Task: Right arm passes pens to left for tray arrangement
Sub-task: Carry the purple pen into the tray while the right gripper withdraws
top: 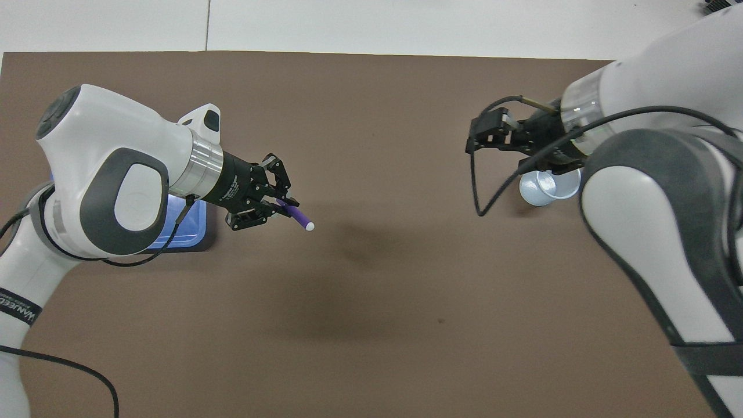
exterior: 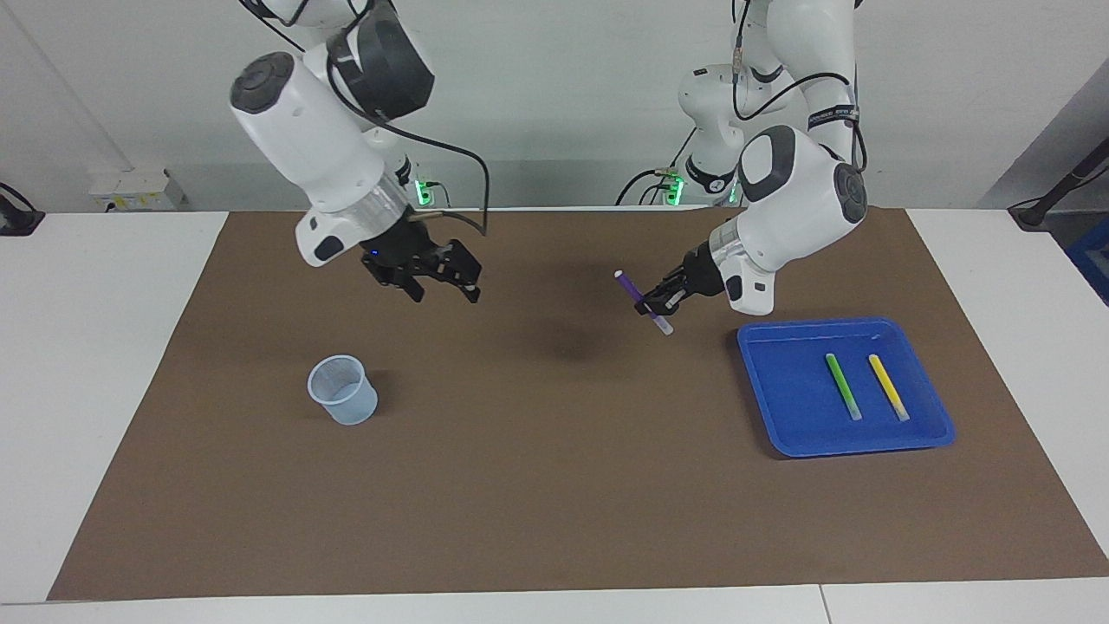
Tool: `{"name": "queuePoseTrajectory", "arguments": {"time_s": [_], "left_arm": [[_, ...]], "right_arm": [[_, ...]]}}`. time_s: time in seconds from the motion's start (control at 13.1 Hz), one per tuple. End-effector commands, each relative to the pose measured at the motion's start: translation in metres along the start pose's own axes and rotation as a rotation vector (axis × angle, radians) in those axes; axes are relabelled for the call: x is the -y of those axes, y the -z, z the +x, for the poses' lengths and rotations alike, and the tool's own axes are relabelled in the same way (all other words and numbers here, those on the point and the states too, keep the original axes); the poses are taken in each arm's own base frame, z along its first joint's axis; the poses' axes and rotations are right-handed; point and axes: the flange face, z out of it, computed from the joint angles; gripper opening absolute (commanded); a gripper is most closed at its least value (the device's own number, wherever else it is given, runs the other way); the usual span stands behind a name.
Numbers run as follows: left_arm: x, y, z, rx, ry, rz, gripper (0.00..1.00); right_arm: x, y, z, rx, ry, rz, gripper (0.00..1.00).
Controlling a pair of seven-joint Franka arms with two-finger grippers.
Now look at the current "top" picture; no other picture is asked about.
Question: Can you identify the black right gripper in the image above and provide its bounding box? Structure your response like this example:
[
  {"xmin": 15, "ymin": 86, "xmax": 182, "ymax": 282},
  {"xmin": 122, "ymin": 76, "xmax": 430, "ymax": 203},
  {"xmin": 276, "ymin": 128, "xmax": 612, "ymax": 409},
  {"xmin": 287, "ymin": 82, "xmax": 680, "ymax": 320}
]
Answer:
[{"xmin": 464, "ymin": 99, "xmax": 587, "ymax": 176}]

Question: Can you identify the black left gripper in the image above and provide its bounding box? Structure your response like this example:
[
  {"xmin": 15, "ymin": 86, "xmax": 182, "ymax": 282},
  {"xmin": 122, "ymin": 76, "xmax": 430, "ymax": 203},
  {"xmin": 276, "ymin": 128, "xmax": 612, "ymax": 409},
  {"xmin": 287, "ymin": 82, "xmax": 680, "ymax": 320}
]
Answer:
[{"xmin": 203, "ymin": 151, "xmax": 301, "ymax": 232}]

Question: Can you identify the purple pen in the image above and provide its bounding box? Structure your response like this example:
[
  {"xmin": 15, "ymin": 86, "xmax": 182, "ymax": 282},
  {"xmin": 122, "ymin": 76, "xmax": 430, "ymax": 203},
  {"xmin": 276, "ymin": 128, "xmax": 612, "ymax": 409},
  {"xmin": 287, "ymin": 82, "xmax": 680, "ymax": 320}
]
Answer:
[{"xmin": 277, "ymin": 199, "xmax": 316, "ymax": 232}]

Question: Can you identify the blue plastic tray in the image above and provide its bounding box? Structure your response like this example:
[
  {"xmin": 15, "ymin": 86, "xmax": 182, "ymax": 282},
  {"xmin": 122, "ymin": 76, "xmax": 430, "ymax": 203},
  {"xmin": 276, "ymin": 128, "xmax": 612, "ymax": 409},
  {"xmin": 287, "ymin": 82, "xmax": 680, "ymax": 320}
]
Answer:
[{"xmin": 49, "ymin": 170, "xmax": 208, "ymax": 254}]

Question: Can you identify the translucent plastic cup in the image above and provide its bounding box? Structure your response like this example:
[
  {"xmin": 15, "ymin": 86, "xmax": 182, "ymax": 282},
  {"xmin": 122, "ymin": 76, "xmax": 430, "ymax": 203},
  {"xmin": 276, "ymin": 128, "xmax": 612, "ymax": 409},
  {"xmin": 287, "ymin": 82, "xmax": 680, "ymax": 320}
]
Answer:
[{"xmin": 519, "ymin": 168, "xmax": 582, "ymax": 207}]

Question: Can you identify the brown table mat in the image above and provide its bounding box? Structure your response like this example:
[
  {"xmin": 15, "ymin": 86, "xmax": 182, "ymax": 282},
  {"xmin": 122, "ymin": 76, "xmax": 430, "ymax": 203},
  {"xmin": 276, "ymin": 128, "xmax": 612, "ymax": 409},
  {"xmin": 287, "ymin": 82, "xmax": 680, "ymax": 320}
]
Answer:
[{"xmin": 0, "ymin": 51, "xmax": 720, "ymax": 418}]

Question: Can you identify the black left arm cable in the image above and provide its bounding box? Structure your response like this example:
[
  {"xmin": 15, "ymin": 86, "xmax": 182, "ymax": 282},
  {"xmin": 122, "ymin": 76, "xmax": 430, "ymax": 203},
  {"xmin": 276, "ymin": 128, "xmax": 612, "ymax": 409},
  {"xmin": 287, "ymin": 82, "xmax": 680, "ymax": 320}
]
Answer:
[{"xmin": 0, "ymin": 183, "xmax": 196, "ymax": 418}]

